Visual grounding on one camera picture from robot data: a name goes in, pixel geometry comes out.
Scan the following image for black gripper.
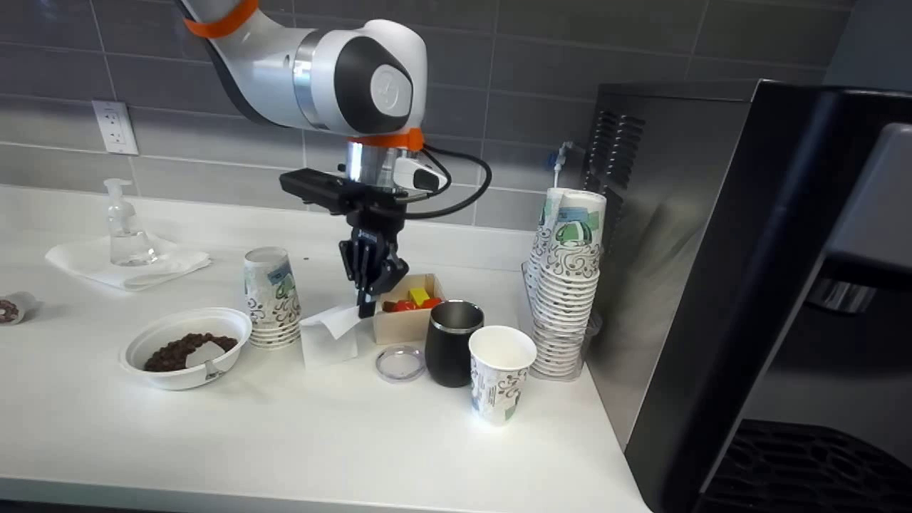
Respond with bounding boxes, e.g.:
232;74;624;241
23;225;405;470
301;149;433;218
335;211;412;319

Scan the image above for white paper napkin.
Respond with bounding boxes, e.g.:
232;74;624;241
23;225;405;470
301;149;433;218
295;300;369;367

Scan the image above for colourful sweetener packets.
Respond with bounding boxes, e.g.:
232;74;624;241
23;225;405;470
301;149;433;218
378;280;440;315

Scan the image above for cardboard condiment box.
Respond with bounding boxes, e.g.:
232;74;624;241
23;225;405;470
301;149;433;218
369;271;448;349

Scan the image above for inverted patterned paper cup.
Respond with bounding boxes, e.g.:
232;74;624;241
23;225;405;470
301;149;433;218
238;246;305;349

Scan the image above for black metal cup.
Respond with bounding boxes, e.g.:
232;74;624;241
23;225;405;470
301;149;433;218
422;300;486;392

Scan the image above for white bowl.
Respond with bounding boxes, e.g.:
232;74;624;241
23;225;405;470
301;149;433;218
123;305;255;394

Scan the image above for upright patterned paper cup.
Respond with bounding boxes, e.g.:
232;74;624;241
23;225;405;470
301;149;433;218
465;323;537;427

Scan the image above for stack of patterned paper cups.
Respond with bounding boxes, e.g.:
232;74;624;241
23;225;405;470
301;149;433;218
519;186;610;382

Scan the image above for brown coffee grounds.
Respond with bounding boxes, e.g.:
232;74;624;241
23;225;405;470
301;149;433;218
140;332;238;375

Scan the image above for small round container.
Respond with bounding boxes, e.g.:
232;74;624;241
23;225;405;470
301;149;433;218
0;290;39;329

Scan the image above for black and grey beverage machine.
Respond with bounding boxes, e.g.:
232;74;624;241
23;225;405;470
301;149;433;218
579;77;912;513

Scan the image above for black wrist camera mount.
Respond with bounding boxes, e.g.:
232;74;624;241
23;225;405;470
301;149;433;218
275;166;409;219

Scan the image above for black cable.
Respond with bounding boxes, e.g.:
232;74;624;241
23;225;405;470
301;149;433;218
402;147;495;222

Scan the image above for white wall outlet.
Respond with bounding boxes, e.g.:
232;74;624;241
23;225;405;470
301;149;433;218
90;98;143;158

